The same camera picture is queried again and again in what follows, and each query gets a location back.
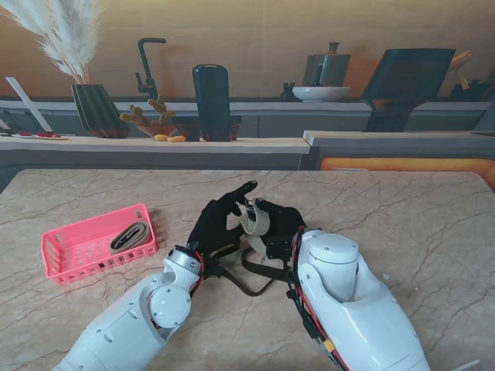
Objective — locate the white pampas grass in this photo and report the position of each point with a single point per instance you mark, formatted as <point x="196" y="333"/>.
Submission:
<point x="73" y="42"/>

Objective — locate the orange fruit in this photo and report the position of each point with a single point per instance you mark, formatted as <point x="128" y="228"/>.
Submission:
<point x="160" y="137"/>
<point x="176" y="139"/>

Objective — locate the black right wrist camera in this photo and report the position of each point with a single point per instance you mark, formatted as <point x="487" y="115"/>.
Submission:
<point x="278" y="247"/>

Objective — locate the beige woven belt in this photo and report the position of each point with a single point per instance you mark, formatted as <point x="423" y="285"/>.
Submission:
<point x="255" y="224"/>
<point x="129" y="237"/>

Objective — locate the dark brown woven belt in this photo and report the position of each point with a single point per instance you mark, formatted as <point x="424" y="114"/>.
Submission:
<point x="255" y="266"/>

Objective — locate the green cactus plant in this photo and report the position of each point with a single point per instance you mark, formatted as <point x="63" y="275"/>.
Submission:
<point x="158" y="110"/>

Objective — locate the dark ribbed vase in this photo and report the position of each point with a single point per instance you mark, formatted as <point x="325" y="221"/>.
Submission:
<point x="96" y="112"/>

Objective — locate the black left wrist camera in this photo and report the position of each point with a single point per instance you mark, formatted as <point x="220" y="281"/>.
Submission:
<point x="212" y="268"/>

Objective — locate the white plate with red food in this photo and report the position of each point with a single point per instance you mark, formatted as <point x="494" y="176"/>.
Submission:
<point x="38" y="135"/>

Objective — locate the white leaning board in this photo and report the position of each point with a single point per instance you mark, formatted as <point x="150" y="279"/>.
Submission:
<point x="27" y="102"/>

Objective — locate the grey kitchen counter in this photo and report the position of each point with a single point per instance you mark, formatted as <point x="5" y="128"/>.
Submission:
<point x="290" y="120"/>

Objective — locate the pink plastic storage basket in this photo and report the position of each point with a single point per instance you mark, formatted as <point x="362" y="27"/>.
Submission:
<point x="77" y="239"/>

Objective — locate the pale stone counter slab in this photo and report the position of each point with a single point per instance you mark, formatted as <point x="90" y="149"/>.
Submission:
<point x="386" y="138"/>

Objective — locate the black tall cylinder appliance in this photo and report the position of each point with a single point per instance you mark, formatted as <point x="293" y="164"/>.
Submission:
<point x="212" y="96"/>

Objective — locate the yellow kitchen utensils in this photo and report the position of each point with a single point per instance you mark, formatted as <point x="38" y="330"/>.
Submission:
<point x="460" y="60"/>

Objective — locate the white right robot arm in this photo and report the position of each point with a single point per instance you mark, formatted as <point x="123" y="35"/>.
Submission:
<point x="356" y="309"/>

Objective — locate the black utensil holder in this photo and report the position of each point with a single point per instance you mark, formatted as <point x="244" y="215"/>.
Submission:
<point x="470" y="90"/>

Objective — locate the wooden bowl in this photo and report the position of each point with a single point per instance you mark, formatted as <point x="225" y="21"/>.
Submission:
<point x="154" y="130"/>

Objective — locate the black kitchen faucet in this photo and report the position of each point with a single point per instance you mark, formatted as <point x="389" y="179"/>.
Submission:
<point x="146" y="65"/>

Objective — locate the white ceramic bowl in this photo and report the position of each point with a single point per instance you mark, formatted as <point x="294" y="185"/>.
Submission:
<point x="321" y="93"/>

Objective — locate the small black countertop item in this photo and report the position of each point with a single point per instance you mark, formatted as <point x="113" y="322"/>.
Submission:
<point x="288" y="92"/>

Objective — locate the black angled slab stand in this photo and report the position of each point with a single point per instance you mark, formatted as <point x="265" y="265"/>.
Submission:
<point x="406" y="85"/>

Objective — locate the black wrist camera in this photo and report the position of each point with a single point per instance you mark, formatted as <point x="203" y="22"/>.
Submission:
<point x="212" y="268"/>
<point x="278" y="247"/>

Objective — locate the grey lidded pot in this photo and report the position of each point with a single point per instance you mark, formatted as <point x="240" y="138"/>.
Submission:
<point x="332" y="69"/>

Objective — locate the light wooden counter shelf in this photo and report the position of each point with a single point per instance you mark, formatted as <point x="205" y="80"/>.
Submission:
<point x="116" y="146"/>

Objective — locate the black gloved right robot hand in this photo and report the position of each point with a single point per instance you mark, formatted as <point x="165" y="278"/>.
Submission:
<point x="284" y="220"/>

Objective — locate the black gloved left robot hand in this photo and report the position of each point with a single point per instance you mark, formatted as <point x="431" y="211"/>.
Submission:
<point x="216" y="224"/>

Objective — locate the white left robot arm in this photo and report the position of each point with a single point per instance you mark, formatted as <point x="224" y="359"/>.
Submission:
<point x="127" y="324"/>

